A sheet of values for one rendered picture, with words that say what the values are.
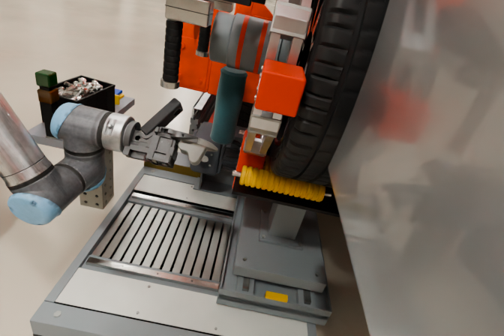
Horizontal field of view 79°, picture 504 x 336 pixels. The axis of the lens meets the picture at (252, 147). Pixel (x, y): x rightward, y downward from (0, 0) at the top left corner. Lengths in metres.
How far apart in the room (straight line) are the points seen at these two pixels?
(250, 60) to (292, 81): 0.31
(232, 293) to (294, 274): 0.21
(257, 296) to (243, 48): 0.73
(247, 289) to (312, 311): 0.22
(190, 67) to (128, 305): 0.91
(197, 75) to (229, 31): 0.58
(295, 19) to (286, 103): 0.15
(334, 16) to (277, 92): 0.16
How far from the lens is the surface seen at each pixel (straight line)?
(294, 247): 1.13
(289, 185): 0.87
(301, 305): 1.08
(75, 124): 0.79
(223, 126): 1.04
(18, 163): 0.75
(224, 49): 0.81
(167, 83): 0.73
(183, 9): 0.69
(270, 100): 0.52
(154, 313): 1.09
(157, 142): 0.73
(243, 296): 1.05
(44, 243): 1.42
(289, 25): 0.59
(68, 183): 0.80
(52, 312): 1.13
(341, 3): 0.57
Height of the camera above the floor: 1.01
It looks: 29 degrees down
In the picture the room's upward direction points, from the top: 14 degrees clockwise
